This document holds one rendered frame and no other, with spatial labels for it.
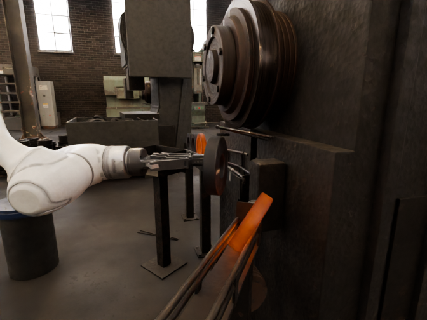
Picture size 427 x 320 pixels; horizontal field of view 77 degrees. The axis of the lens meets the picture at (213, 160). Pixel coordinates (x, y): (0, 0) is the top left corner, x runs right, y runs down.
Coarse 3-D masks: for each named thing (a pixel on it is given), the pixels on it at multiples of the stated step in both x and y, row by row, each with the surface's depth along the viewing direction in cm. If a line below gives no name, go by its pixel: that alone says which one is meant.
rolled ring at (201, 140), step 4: (200, 136) 175; (204, 136) 175; (196, 140) 187; (200, 140) 175; (204, 140) 173; (196, 144) 187; (200, 144) 187; (204, 144) 172; (196, 148) 188; (200, 148) 187; (204, 148) 172; (200, 152) 186
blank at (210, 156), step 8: (208, 144) 66; (216, 144) 65; (224, 144) 72; (208, 152) 64; (216, 152) 64; (224, 152) 73; (208, 160) 64; (216, 160) 64; (224, 160) 74; (208, 168) 64; (216, 168) 64; (224, 168) 74; (208, 176) 64; (216, 176) 64; (224, 176) 74; (208, 184) 65; (216, 184) 65; (224, 184) 74; (208, 192) 68; (216, 192) 67
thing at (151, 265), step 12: (156, 180) 150; (156, 192) 152; (156, 204) 154; (156, 216) 156; (168, 216) 158; (156, 228) 158; (168, 228) 160; (156, 240) 161; (168, 240) 161; (168, 252) 162; (144, 264) 164; (156, 264) 164; (168, 264) 164; (180, 264) 164
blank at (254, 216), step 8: (256, 200) 62; (264, 200) 62; (272, 200) 64; (256, 208) 60; (264, 208) 60; (248, 216) 59; (256, 216) 59; (240, 224) 59; (248, 224) 59; (256, 224) 58; (240, 232) 59; (248, 232) 59; (232, 240) 61; (240, 240) 60; (240, 248) 61
